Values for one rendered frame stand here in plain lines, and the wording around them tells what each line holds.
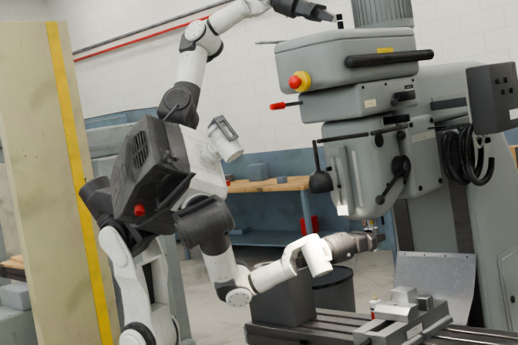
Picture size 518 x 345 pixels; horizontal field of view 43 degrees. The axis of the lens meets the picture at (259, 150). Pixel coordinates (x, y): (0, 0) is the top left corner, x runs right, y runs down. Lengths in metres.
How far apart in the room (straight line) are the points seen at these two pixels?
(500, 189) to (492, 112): 0.50
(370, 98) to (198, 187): 0.57
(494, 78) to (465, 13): 4.48
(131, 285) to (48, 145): 1.33
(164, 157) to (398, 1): 0.94
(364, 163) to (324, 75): 0.31
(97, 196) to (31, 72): 1.29
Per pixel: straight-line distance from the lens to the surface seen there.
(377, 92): 2.02
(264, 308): 2.45
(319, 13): 2.12
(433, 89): 2.33
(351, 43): 1.93
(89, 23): 10.98
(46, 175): 3.34
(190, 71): 2.18
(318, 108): 2.04
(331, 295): 4.03
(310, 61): 1.92
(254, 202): 8.50
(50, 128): 3.37
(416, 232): 2.52
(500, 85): 2.16
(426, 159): 2.22
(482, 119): 2.12
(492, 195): 2.47
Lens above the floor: 1.69
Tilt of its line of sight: 3 degrees down
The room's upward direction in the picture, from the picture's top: 9 degrees counter-clockwise
